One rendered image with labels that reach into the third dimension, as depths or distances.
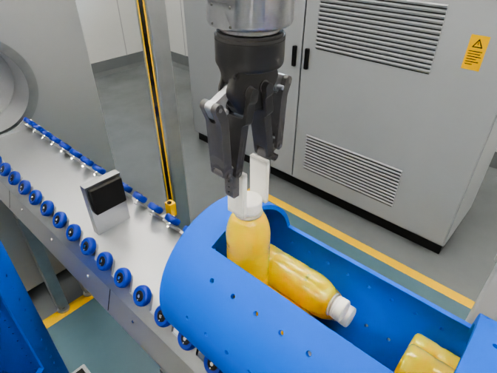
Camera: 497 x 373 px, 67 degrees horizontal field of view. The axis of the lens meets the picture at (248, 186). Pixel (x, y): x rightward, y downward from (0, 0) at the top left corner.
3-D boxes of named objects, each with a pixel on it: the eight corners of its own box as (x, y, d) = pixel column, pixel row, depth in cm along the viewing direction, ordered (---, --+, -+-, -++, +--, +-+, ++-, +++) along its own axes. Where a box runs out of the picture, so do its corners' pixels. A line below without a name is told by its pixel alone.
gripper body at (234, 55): (250, 15, 44) (249, 92, 49) (194, 27, 39) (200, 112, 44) (303, 26, 40) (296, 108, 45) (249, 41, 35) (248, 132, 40)
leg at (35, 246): (66, 302, 196) (25, 207, 159) (72, 308, 193) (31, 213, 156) (55, 309, 192) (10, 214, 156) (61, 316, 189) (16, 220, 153)
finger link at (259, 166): (249, 154, 51) (253, 152, 51) (249, 195, 55) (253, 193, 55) (266, 162, 49) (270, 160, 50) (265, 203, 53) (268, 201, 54)
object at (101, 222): (126, 214, 109) (115, 169, 100) (133, 220, 107) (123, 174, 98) (94, 232, 103) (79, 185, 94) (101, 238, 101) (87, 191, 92)
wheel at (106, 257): (106, 248, 91) (99, 248, 90) (116, 257, 89) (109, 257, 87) (99, 264, 92) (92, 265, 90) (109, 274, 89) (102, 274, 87)
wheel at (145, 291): (143, 280, 83) (136, 280, 81) (155, 291, 81) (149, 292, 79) (135, 298, 83) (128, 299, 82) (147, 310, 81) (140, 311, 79)
